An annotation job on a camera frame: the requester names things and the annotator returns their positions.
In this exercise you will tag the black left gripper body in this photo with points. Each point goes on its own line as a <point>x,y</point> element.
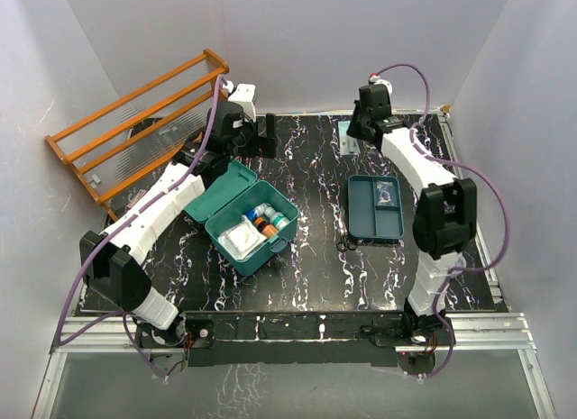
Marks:
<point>248,145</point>

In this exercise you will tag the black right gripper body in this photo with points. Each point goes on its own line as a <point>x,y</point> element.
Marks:
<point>358,121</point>

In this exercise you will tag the white blue sachet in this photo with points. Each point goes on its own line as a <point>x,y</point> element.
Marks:
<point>348,146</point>

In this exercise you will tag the white bottle blue label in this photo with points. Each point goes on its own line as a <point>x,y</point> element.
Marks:
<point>256,212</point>

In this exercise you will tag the white bottle green label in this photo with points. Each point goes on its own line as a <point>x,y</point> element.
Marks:
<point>276,218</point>

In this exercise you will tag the teal plastic medicine box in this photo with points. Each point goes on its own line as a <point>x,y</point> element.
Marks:
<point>247,219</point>

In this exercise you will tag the clear bag small items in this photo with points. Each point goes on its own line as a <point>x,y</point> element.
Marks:
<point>385,193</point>

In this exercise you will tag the brown bottle orange label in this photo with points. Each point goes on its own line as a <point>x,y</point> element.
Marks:
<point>265,228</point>

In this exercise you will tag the dark teal tray insert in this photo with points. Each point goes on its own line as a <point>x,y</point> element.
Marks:
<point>368,222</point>

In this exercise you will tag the white square gauze pack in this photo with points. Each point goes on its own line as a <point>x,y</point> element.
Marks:
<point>241,240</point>

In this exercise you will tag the small scissors white sheath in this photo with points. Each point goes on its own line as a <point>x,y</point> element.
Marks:
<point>344,243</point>

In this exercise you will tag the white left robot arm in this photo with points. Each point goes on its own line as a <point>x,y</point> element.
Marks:
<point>112,260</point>

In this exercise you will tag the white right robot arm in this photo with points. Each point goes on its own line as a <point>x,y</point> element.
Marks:
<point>445,218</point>

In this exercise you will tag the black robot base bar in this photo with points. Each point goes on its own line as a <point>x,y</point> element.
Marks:
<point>226,338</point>

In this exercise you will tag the orange wooden shelf rack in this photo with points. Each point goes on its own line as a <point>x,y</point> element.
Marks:
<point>116,147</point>

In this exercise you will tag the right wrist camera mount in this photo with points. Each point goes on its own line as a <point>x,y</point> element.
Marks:
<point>376,79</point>

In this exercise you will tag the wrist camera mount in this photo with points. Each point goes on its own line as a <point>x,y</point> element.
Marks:
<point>244,95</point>
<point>376,79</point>

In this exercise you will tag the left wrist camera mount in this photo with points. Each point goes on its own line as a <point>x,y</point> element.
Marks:
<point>244,95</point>

